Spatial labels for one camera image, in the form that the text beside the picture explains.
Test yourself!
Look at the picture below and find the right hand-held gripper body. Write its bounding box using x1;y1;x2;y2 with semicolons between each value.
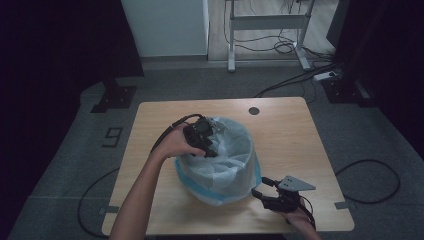
262;175;317;214

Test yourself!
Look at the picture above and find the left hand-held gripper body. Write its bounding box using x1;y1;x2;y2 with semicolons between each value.
182;116;224;148

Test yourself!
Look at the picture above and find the white translucent plastic bag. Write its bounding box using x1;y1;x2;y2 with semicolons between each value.
174;116;264;207

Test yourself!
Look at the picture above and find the person's right hand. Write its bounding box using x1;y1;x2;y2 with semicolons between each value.
282;197;316;231

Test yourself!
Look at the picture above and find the person's left hand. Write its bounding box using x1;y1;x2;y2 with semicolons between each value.
151;123;207;161

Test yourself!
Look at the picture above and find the black stand base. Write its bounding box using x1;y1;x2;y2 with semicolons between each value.
321;77;378;109
90;77;138;114

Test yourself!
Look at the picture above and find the white cabinet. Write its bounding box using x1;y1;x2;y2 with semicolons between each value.
120;0;211;59

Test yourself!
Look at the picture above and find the white power strip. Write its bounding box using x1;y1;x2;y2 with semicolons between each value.
312;70;339;82

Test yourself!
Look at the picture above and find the dark curtain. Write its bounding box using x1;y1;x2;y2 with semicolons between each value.
0;0;145;188
326;0;424;161

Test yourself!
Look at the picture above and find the right hand-held gripper black cable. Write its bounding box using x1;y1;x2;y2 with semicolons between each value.
299;202;317;232

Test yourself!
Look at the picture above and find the hand-held gripper black cable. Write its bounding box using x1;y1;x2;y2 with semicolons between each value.
150;113;205;155
299;202;317;232

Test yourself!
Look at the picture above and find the left hand-held gripper black cable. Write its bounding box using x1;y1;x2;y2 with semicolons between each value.
150;113;205;155

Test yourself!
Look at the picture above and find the thick black cable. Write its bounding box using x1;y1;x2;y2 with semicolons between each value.
253;62;342;99

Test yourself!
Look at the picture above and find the black looped floor cable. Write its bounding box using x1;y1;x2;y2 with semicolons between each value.
334;158;401;205

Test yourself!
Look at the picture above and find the tangle of black floor cables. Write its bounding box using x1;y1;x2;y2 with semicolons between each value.
222;0;336;57

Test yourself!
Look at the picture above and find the white metal desk frame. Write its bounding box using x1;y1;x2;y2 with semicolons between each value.
224;0;316;74

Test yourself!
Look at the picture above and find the long black floor cable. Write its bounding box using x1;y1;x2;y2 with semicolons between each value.
77;167;121;240

